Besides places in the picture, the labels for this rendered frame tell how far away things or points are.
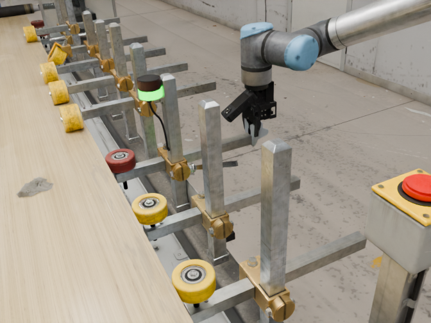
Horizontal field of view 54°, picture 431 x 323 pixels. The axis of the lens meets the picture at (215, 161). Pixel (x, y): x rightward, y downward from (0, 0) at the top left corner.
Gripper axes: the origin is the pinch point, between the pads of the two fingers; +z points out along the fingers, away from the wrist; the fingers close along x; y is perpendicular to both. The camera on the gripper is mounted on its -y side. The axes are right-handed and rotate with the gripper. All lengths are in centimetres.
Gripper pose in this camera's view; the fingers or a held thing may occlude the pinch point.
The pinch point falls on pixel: (251, 143)
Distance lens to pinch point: 135.2
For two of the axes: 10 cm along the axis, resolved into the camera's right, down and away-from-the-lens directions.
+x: -4.4, -4.5, 7.8
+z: 0.5, 8.5, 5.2
